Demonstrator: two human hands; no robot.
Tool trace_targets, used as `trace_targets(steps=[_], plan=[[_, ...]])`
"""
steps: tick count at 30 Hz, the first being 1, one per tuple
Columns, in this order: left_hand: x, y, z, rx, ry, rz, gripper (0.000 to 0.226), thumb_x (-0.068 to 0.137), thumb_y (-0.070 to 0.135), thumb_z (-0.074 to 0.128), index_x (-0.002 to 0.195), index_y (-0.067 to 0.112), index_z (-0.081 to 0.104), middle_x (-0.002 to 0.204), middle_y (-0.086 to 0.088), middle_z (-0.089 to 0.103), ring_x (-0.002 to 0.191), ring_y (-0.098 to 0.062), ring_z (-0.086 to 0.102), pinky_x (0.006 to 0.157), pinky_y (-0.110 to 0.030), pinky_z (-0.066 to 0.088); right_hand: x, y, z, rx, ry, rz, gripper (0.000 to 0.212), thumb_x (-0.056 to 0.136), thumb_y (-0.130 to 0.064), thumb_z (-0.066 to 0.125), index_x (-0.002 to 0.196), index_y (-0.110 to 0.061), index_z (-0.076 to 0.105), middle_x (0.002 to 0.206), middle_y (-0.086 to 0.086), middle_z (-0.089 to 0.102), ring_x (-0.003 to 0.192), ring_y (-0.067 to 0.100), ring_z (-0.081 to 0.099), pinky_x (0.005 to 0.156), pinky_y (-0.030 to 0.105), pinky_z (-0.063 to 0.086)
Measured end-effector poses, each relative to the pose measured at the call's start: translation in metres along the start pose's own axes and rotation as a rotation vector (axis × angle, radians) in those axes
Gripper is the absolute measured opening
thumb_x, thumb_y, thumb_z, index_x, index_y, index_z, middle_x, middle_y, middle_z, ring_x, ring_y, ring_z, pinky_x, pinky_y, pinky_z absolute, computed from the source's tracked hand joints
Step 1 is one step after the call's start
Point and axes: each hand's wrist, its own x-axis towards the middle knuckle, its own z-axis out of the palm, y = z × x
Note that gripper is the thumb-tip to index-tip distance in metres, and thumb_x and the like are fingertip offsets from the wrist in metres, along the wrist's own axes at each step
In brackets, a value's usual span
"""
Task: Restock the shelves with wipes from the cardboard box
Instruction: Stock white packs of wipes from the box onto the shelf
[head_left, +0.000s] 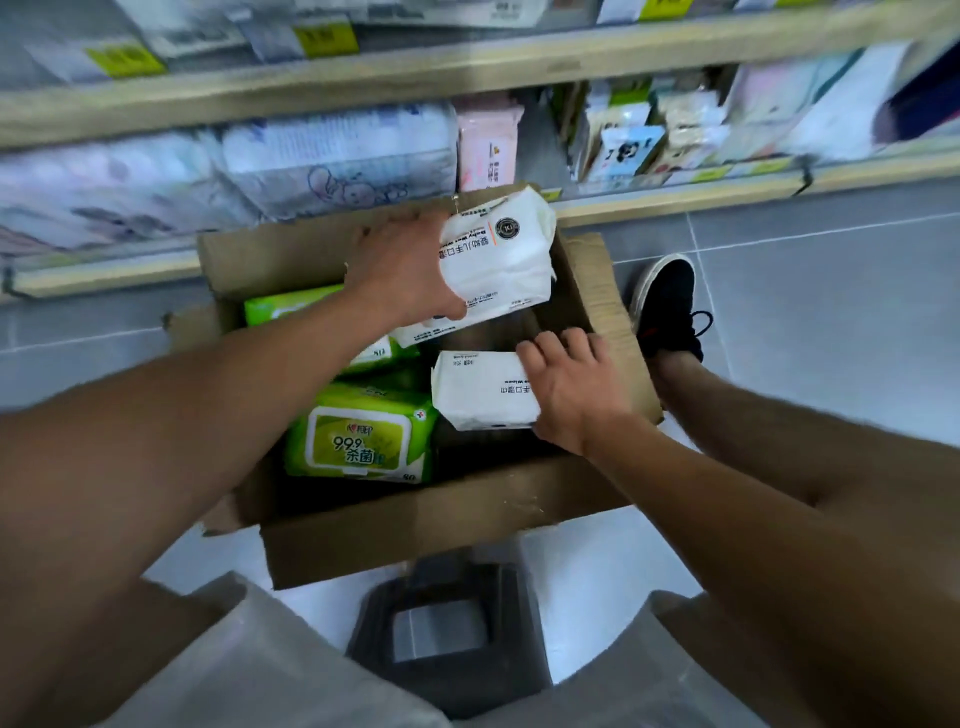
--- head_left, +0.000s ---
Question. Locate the dark blue printed pack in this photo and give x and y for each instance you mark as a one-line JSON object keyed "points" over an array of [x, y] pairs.
{"points": [[926, 97]]}

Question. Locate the pastel floral towel pack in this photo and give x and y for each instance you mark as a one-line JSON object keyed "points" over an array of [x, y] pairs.
{"points": [[765, 105]]}

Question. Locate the pink small wipes pack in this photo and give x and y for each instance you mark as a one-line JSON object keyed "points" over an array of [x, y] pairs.
{"points": [[489, 146]]}

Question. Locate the person's left forearm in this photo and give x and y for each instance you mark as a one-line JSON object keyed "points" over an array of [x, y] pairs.
{"points": [[135, 480]]}

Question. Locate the white lidded wet wipes pack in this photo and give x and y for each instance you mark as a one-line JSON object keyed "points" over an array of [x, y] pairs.
{"points": [[502, 262], [187, 26], [420, 11], [480, 390]]}

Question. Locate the black shelf joint clip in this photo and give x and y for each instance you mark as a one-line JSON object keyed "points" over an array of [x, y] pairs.
{"points": [[804, 175], [11, 283]]}

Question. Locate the large green wet wipes pack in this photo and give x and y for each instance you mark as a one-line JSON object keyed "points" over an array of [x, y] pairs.
{"points": [[360, 439], [397, 379], [285, 304]]}

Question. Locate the white pastel towel pack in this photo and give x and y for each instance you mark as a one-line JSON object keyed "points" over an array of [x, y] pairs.
{"points": [[855, 105]]}

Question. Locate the person's right hand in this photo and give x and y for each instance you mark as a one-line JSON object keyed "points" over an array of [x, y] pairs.
{"points": [[581, 390]]}

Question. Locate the person's left hand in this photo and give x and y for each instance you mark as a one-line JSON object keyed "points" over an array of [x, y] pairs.
{"points": [[401, 270]]}

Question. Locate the person's left leg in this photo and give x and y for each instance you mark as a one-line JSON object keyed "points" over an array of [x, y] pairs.
{"points": [[150, 637]]}

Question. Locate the small wipes packets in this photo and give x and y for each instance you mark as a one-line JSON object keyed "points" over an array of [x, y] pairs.
{"points": [[697, 127], [628, 154]]}

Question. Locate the wooden edged grey shelf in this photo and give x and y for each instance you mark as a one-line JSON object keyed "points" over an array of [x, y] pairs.
{"points": [[450, 71]]}

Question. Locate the person's right forearm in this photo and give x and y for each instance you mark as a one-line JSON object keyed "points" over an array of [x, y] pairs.
{"points": [[810, 570]]}

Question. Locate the person's right black shoe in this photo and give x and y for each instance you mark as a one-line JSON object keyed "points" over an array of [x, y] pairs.
{"points": [[667, 307]]}

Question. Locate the person's white shorts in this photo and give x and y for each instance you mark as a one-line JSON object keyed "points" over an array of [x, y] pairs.
{"points": [[247, 667]]}

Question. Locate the black stool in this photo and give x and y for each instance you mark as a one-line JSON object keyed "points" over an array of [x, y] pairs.
{"points": [[450, 682]]}

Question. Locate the brown cardboard box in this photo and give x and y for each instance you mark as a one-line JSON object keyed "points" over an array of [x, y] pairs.
{"points": [[420, 525]]}

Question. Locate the small packet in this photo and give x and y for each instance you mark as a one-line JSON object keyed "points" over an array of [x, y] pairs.
{"points": [[630, 91]]}

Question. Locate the white blue tissue pack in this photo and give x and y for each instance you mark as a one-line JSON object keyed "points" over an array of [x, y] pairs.
{"points": [[337, 157]]}

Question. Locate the yellow white price tag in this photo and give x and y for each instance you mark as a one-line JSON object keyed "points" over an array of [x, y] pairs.
{"points": [[771, 4], [97, 61], [300, 40], [645, 9]]}

